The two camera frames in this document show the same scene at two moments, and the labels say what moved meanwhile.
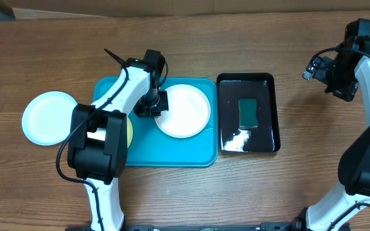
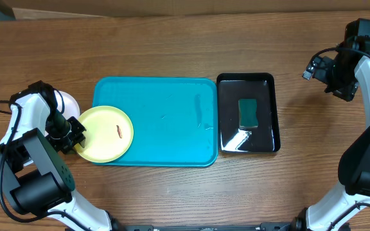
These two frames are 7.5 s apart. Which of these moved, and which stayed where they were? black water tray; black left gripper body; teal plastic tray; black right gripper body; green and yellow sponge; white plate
Moved: black left gripper body; white plate
Stayed: green and yellow sponge; black water tray; black right gripper body; teal plastic tray
